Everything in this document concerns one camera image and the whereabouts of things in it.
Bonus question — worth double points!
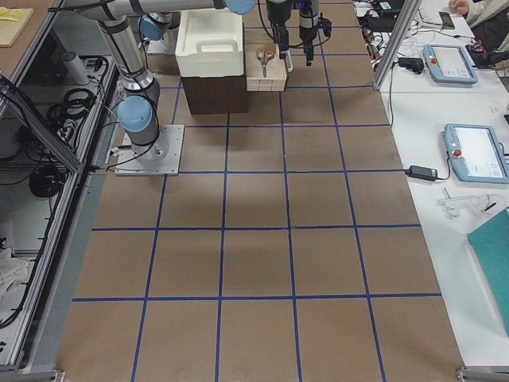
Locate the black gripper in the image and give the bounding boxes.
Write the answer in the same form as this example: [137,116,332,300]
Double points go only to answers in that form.
[266,0,293,60]
[297,0,320,67]

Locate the grey orange handled scissors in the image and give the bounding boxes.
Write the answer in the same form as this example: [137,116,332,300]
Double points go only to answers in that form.
[256,47,275,78]

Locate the light wooden drawer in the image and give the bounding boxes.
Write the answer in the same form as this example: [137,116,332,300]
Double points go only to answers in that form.
[245,43,288,92]

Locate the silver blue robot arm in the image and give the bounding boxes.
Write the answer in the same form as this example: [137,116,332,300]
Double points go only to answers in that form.
[51,1,258,162]

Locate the dark brown drawer cabinet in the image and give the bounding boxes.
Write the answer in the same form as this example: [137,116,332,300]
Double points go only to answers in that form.
[181,74,248,115]

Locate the white plastic storage box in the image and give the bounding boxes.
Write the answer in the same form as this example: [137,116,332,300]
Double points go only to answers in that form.
[175,10,244,78]

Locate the blue teach pendant far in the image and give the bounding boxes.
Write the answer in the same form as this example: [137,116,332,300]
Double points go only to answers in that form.
[422,45,478,84]

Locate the blue teach pendant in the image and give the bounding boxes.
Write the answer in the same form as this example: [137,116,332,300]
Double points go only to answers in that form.
[422,45,478,84]
[443,123,508,184]

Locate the black power brick right table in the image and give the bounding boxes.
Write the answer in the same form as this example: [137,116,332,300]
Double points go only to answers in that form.
[405,165,438,181]

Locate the blue teach pendant near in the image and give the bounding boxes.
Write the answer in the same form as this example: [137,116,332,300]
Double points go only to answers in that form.
[443,123,508,184]

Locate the grey cylinder speaker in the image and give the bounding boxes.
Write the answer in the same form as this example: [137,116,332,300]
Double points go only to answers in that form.
[61,52,90,85]

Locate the crumpled white cloth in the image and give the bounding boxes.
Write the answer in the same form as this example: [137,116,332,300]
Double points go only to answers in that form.
[0,222,29,307]

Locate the aluminium frame post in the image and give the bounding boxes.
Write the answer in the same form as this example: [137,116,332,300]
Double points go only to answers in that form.
[373,0,422,90]

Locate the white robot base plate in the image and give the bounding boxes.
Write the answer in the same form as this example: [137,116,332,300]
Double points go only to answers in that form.
[115,125,185,176]

